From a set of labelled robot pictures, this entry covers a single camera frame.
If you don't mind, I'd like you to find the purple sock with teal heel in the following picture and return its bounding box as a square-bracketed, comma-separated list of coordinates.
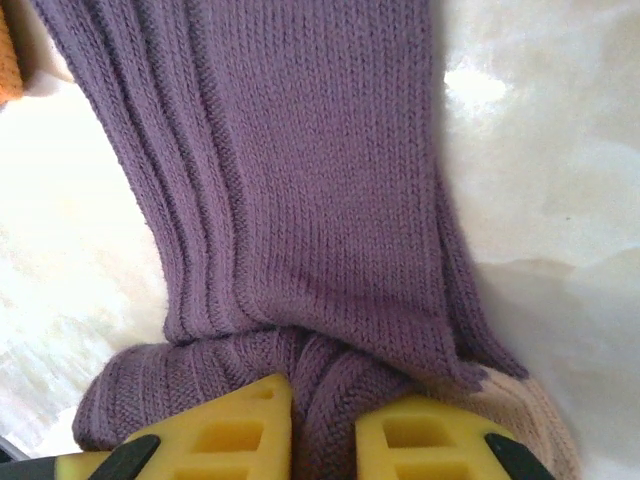
[0, 0, 26, 107]

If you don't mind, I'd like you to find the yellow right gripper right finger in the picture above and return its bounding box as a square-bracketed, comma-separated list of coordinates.
[354, 393, 556, 480]

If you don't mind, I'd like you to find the purple sock with beige toe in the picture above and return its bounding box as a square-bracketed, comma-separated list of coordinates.
[34, 0, 581, 480]

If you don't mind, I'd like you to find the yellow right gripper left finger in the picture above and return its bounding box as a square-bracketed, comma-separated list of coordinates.
[54, 372, 294, 480]

